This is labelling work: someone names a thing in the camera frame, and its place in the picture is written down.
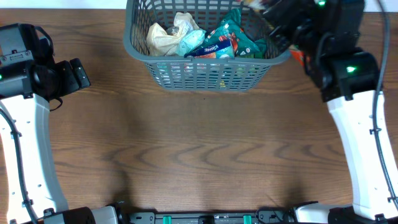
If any green coffee snack bag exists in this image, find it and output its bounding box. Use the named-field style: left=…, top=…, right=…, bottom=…
left=200, top=9, right=267, bottom=58

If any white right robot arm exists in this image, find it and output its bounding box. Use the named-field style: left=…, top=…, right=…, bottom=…
left=260, top=0, right=397, bottom=223

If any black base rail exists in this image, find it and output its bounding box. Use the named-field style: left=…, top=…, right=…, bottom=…
left=123, top=207, right=315, bottom=224

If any beige Pantree snack bag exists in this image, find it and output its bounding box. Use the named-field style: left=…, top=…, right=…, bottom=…
left=146, top=12, right=200, bottom=57

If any light teal small packet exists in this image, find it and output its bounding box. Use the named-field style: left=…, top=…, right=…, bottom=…
left=175, top=29, right=206, bottom=56

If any orange spaghetti package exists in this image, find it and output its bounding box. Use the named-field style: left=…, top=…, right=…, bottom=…
left=242, top=0, right=312, bottom=68

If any Kleenex tissue multipack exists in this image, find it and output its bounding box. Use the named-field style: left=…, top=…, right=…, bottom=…
left=184, top=39, right=234, bottom=59

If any black cable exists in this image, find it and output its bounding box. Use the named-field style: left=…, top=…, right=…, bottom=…
left=256, top=207, right=293, bottom=224

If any grey plastic basket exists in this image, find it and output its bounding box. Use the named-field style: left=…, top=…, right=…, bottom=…
left=124, top=0, right=290, bottom=91

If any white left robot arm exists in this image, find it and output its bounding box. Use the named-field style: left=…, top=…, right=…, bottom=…
left=1, top=23, right=118, bottom=224

